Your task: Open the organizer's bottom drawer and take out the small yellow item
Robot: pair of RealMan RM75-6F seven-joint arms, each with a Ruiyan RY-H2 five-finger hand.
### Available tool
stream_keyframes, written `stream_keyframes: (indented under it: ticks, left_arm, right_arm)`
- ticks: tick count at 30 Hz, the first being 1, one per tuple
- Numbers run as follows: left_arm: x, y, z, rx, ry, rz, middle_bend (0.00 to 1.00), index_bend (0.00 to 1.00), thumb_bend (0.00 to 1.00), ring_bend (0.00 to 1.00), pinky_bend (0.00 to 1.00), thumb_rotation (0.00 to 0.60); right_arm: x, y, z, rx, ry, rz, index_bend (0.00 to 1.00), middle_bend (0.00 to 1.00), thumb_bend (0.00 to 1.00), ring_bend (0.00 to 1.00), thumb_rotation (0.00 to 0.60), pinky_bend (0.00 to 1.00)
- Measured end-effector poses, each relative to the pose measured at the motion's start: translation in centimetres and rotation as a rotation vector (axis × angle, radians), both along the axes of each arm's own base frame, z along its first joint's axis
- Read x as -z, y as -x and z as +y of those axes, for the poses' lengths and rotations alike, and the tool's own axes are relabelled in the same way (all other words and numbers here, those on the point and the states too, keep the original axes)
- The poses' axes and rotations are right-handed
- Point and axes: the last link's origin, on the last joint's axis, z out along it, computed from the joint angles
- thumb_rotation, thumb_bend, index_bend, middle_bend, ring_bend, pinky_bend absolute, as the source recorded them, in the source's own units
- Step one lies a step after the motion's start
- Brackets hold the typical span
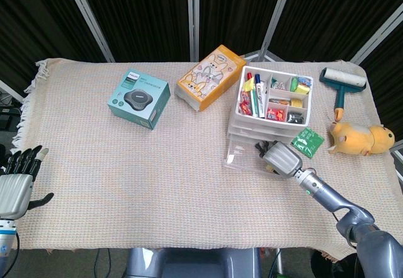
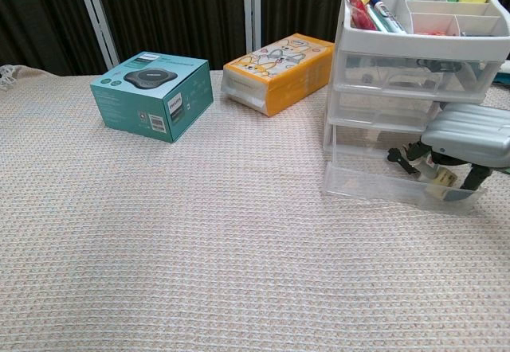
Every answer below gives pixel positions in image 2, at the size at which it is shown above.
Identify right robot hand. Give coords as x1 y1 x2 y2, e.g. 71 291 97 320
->
405 103 510 192

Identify small yellow-labelled packet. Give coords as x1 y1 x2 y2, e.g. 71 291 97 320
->
418 157 457 200

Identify clear plastic drawer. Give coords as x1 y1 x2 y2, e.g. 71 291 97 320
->
323 126 489 214

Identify white plastic drawer organizer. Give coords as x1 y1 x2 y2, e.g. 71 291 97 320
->
324 0 510 170

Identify clear drawer with dark items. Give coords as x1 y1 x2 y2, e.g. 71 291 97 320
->
331 87 444 132

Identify clear drawer with black items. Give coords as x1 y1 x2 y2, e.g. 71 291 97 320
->
336 50 504 104

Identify red orange small items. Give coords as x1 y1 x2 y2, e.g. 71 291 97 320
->
414 28 464 37

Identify white marker with blue cap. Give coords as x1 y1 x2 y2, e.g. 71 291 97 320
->
369 0 408 34

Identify green marker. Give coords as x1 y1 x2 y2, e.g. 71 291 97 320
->
365 6 394 33

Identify orange corgi print tissue pack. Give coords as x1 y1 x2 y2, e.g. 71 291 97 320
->
221 33 335 118

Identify beige woven tablecloth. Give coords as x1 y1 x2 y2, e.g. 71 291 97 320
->
0 64 510 352

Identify teal speaker retail box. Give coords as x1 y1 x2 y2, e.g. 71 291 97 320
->
89 52 214 144

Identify black folding screen grey frame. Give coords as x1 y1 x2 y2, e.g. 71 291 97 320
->
0 0 510 78

